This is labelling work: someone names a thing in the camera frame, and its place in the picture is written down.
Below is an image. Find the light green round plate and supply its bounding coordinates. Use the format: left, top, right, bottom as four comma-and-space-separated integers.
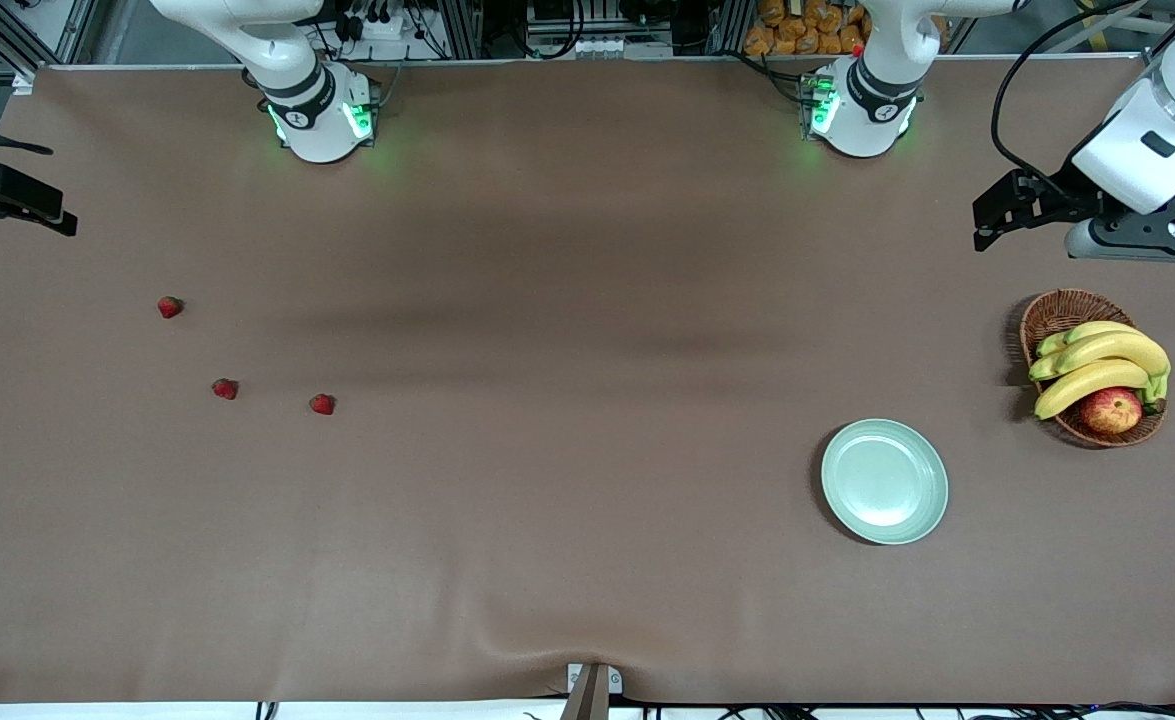
821, 418, 949, 546

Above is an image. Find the brown wicker basket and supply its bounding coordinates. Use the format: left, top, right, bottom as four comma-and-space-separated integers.
1019, 289, 1168, 449

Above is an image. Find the yellow banana bunch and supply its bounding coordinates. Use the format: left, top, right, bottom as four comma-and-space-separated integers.
1028, 320, 1172, 421

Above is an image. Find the red yellow apple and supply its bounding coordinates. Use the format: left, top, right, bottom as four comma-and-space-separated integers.
1079, 387, 1145, 436

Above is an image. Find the white power strip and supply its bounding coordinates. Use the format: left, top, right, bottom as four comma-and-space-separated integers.
342, 10, 418, 43

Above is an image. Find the white terminal block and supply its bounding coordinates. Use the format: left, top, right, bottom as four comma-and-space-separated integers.
572, 37, 653, 58

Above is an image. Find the brown table mat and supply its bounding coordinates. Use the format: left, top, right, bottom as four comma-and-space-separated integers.
0, 60, 1175, 706

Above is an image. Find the aluminium frame profile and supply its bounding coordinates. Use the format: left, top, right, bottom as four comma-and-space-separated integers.
0, 0, 98, 71

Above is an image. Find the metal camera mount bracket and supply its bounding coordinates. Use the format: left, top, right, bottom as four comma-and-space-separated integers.
559, 663, 623, 720

